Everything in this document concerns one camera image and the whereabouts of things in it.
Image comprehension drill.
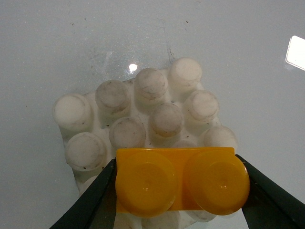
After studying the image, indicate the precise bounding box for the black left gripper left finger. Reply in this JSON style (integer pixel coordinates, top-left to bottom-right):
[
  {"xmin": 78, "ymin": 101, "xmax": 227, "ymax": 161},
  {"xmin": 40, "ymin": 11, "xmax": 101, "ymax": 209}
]
[{"xmin": 51, "ymin": 159, "xmax": 117, "ymax": 229}]

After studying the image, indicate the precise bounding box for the white studded base plate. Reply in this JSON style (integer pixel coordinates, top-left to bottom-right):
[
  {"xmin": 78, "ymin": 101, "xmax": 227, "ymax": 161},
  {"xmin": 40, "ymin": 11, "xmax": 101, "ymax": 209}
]
[{"xmin": 52, "ymin": 57, "xmax": 238, "ymax": 229}]

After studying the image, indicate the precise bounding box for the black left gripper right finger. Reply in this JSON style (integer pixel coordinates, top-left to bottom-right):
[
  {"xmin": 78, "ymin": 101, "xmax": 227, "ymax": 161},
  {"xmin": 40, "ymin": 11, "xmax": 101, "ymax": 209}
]
[{"xmin": 237, "ymin": 155, "xmax": 305, "ymax": 229}]

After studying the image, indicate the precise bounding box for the yellow two-stud toy block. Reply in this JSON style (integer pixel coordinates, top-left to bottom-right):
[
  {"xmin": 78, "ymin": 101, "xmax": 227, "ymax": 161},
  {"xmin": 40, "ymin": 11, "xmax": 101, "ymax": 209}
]
[{"xmin": 115, "ymin": 147, "xmax": 250, "ymax": 218}]

